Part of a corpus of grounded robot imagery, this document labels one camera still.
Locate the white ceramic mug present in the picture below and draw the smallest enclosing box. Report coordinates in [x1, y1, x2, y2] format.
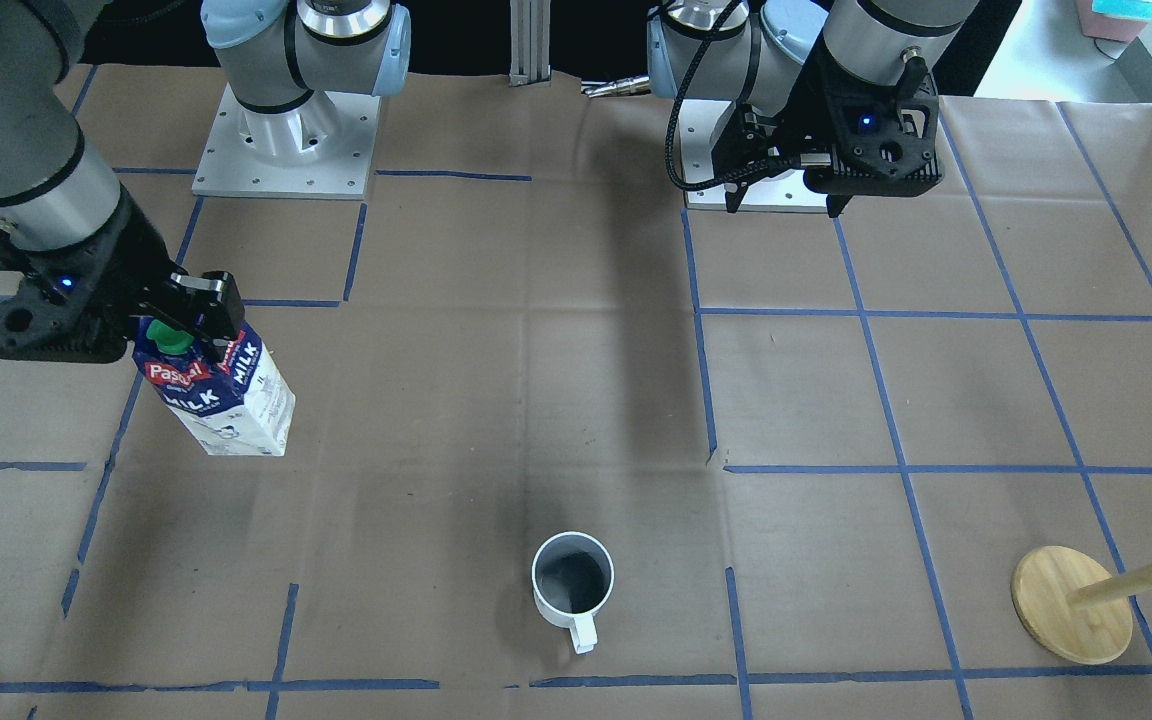
[530, 530, 616, 655]

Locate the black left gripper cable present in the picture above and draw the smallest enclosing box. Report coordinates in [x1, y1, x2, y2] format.
[664, 0, 832, 191]

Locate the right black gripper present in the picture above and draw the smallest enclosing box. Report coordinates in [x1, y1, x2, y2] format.
[0, 185, 247, 363]

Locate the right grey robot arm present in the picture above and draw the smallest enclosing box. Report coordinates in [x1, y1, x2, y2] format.
[0, 1, 414, 363]

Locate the blue white milk carton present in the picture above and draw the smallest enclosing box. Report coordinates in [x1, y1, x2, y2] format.
[132, 318, 296, 456]

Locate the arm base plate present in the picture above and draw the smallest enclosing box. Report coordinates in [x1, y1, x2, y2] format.
[677, 99, 826, 215]
[192, 88, 382, 200]

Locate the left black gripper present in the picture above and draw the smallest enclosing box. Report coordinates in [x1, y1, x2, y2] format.
[723, 40, 943, 217]

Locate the aluminium frame post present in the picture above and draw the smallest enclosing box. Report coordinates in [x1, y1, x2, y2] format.
[508, 0, 552, 88]

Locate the wooden mug tree stand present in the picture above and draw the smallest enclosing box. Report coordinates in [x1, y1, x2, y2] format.
[1010, 544, 1152, 665]

